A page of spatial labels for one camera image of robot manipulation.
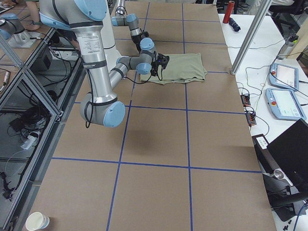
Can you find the teach pendant tablet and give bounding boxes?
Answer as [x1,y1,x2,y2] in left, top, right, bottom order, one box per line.
[265,88,307,121]
[269,63,299,91]

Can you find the near teach pendant tablet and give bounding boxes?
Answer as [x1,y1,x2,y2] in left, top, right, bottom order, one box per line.
[265,88,307,121]

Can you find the white power strip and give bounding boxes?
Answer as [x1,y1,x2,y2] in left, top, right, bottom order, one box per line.
[21,131,40,150]

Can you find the grey water bottle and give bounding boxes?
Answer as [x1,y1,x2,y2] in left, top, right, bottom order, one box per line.
[279,34,299,60]

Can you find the black laptop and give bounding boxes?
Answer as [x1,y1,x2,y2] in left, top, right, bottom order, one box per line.
[267,119,308,192]

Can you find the orange circuit board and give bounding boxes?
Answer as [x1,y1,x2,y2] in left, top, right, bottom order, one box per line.
[245,111,257,127]
[240,94,251,107]

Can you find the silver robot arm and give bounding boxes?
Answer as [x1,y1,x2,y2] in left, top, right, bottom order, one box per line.
[111,0,149,52]
[39,0,169,128]

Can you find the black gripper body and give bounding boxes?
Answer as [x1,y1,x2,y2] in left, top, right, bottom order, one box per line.
[131,33,149,52]
[150,60,161,77]

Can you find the folded dark blue umbrella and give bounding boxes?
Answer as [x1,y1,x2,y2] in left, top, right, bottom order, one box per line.
[229,17,241,32]

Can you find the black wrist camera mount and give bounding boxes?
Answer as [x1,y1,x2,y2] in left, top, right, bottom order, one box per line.
[156,53,170,70]

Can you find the person legs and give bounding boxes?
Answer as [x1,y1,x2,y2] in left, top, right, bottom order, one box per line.
[26,0,80,50]

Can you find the olive green long-sleeve shirt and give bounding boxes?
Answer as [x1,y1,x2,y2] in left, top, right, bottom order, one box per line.
[140,53,207,85]

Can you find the far teach pendant tablet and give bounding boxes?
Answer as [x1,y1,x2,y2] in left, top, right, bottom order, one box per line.
[269,63,299,91]

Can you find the paper cup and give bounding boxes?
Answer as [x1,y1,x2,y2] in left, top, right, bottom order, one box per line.
[25,212,50,231]

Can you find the red cylindrical bottle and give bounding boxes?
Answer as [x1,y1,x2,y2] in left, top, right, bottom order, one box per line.
[222,0,235,24]

